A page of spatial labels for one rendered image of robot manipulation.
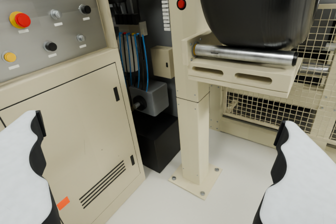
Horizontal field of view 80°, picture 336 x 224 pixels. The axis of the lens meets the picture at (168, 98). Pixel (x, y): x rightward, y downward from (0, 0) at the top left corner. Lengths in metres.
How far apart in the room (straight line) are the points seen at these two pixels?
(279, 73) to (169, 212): 0.96
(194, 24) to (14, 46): 0.64
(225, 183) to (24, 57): 1.24
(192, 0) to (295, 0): 0.39
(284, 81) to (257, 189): 0.88
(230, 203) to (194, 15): 1.04
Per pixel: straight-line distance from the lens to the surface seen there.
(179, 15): 0.90
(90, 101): 0.93
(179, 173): 1.47
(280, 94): 0.73
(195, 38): 0.82
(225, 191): 1.41
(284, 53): 0.72
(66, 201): 1.08
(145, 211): 1.35
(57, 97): 0.86
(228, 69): 0.74
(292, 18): 0.62
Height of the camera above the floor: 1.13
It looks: 29 degrees down
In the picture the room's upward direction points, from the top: 6 degrees counter-clockwise
